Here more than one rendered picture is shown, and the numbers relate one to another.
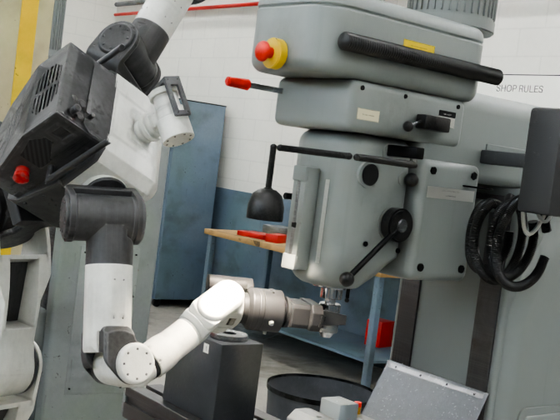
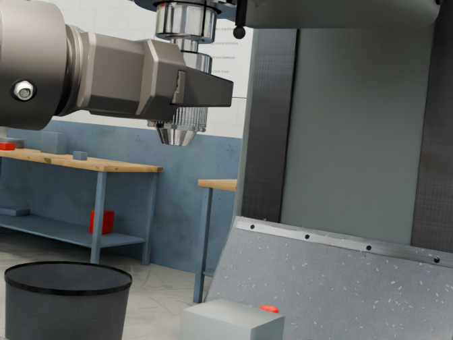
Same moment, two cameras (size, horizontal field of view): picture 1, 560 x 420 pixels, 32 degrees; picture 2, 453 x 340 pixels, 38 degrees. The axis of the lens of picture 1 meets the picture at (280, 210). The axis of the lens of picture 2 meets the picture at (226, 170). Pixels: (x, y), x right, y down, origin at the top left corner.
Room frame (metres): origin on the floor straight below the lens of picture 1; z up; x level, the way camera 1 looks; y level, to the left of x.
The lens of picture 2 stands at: (1.54, 0.00, 1.21)
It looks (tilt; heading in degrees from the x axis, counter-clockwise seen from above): 3 degrees down; 341
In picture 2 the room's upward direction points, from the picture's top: 6 degrees clockwise
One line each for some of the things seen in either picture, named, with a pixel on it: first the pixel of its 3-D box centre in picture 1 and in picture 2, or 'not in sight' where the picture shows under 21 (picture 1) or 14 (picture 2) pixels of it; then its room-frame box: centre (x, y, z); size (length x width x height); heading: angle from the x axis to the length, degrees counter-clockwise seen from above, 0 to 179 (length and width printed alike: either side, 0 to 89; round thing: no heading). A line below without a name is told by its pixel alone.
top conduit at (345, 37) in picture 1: (424, 60); not in sight; (1.94, -0.25, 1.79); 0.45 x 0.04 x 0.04; 129
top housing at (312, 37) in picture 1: (368, 49); not in sight; (2.05, -0.14, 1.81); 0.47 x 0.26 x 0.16; 129
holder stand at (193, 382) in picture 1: (212, 369); not in sight; (2.30, 0.11, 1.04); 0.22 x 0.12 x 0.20; 39
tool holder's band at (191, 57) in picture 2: (329, 305); (183, 59); (2.04, -0.13, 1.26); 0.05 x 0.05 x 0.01
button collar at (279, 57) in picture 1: (274, 53); not in sight; (1.89, 0.05, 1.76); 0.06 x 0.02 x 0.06; 39
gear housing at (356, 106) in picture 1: (370, 112); not in sight; (2.06, -0.16, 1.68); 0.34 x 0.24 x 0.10; 129
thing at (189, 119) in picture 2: (327, 319); (178, 98); (2.04, -0.13, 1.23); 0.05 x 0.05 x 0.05
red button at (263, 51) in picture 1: (265, 51); not in sight; (1.88, 0.07, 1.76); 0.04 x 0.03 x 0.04; 39
